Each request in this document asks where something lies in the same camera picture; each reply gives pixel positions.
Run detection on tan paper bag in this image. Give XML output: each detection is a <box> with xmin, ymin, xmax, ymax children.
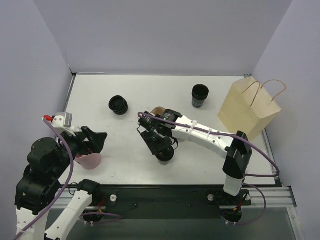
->
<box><xmin>218</xmin><ymin>76</ymin><xmax>287</xmax><ymax>141</ymax></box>

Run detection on stack of black cups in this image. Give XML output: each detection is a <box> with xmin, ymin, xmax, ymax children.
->
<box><xmin>191</xmin><ymin>84</ymin><xmax>210</xmax><ymax>108</ymax></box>

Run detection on black paper coffee cup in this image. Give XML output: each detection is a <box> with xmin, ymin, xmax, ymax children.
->
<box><xmin>155</xmin><ymin>147</ymin><xmax>175</xmax><ymax>165</ymax></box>

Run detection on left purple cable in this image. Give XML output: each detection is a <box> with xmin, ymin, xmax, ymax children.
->
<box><xmin>14</xmin><ymin>114</ymin><xmax>123</xmax><ymax>237</ymax></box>

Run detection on stack of black lids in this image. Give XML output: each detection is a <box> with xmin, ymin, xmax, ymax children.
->
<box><xmin>108</xmin><ymin>95</ymin><xmax>129</xmax><ymax>116</ymax></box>

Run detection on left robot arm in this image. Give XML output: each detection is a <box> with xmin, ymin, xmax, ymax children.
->
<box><xmin>15</xmin><ymin>124</ymin><xmax>108</xmax><ymax>240</ymax></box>

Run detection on pink straw holder cup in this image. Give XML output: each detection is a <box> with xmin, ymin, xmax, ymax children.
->
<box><xmin>74</xmin><ymin>153</ymin><xmax>102</xmax><ymax>170</ymax></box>

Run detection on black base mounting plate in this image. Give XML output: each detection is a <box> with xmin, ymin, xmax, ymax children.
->
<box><xmin>85</xmin><ymin>184</ymin><xmax>252</xmax><ymax>221</ymax></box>

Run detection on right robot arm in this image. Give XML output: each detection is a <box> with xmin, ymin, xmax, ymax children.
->
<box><xmin>138</xmin><ymin>109</ymin><xmax>253</xmax><ymax>204</ymax></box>

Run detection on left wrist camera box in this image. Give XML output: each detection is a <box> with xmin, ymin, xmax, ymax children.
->
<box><xmin>51</xmin><ymin>112</ymin><xmax>74</xmax><ymax>135</ymax></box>

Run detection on brown pulp cup carrier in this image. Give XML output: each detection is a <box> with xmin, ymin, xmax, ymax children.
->
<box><xmin>150</xmin><ymin>106</ymin><xmax>166</xmax><ymax>117</ymax></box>

